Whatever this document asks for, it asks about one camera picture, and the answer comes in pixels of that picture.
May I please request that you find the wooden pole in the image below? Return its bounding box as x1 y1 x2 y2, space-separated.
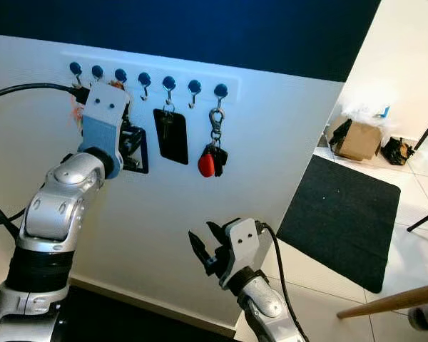
337 283 428 319

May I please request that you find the black strap item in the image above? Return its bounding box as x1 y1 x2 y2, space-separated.
330 121 352 154

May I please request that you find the white hook rail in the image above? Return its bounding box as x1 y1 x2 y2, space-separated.
61 51 241 104

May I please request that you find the black tripod stand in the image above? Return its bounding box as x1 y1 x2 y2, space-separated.
407 110 428 232

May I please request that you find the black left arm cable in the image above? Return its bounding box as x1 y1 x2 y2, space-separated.
0 83 92 239

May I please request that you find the red fob key bunch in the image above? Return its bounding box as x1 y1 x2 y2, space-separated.
198 107 229 178

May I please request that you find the black floor mat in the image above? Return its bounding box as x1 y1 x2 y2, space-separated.
277 155 402 294

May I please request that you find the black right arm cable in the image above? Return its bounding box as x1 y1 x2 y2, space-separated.
260 222 309 342

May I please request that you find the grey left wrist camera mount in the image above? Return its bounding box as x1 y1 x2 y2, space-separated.
80 81 131 179

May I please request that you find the grey rounded object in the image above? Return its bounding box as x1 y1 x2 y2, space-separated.
408 303 428 332

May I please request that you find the clear plastic bag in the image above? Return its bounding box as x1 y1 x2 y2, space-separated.
340 105 393 129

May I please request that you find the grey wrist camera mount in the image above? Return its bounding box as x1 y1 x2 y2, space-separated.
225 218 265 275
80 81 131 179

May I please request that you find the small black bag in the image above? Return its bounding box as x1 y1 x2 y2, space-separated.
382 137 414 166

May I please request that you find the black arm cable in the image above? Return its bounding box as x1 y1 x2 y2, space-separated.
260 222 309 342
0 83 92 239

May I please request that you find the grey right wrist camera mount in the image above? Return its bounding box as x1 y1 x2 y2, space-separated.
225 218 265 275

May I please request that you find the dark rug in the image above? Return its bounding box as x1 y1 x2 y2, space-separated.
57 285 236 342

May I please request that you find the brown cardboard box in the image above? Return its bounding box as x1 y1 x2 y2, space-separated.
335 120 383 161

